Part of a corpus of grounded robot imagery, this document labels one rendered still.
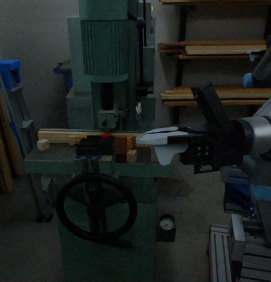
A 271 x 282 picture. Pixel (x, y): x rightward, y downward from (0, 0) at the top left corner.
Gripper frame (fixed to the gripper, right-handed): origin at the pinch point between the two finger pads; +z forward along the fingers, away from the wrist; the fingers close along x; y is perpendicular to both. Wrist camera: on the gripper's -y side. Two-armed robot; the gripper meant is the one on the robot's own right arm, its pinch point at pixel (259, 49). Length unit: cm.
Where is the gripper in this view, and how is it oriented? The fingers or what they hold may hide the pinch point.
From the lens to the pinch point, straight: 194.9
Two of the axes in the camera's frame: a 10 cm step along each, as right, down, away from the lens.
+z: -0.4, -4.2, 9.1
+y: 1.3, 9.0, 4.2
